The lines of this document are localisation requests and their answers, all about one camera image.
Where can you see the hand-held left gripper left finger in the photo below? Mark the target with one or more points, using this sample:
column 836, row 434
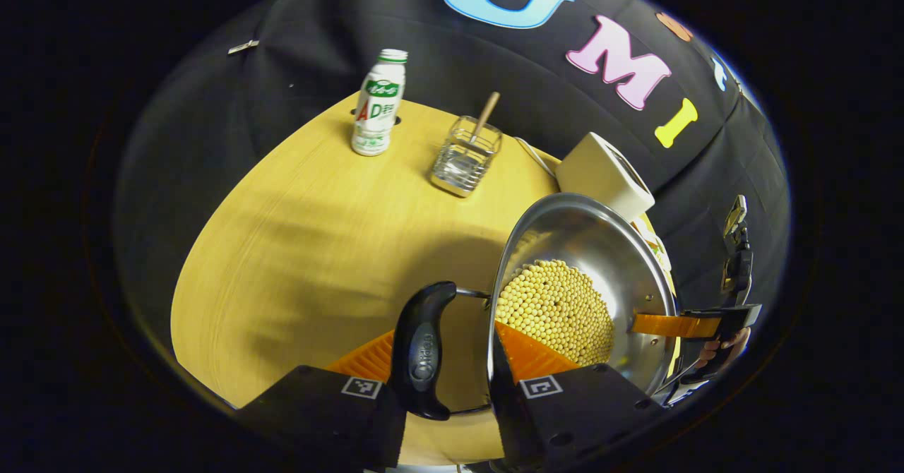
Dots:
column 318, row 416

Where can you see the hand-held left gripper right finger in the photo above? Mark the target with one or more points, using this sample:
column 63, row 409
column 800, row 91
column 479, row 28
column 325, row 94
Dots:
column 508, row 402

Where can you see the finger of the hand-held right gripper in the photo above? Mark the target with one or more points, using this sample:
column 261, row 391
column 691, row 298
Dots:
column 713, row 373
column 671, row 325

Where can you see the pile of yellow soybeans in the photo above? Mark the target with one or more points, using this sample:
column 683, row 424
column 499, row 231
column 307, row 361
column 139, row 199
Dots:
column 558, row 303

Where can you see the sandwich with lettuce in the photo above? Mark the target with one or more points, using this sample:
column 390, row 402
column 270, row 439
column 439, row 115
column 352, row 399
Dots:
column 657, row 247

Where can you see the white toaster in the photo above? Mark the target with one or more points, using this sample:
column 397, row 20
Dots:
column 600, row 173

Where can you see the wooden stick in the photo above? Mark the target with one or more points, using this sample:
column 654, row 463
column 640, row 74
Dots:
column 486, row 114

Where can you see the white drink bottle green label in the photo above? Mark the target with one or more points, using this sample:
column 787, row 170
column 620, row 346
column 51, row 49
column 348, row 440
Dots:
column 378, row 127

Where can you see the pale clip on cloth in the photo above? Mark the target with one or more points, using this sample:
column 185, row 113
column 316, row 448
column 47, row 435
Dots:
column 243, row 46

